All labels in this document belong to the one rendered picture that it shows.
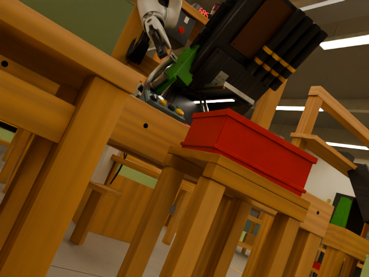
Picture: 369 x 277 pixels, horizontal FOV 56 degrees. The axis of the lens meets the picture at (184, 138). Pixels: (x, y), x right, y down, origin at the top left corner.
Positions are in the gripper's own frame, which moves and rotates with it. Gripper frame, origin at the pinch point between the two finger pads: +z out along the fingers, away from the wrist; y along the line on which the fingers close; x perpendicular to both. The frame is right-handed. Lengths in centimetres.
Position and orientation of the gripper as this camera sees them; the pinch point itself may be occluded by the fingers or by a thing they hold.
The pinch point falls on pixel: (162, 52)
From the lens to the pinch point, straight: 120.1
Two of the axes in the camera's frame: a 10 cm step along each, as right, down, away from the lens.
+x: -8.9, 4.1, 2.0
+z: 2.2, 7.7, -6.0
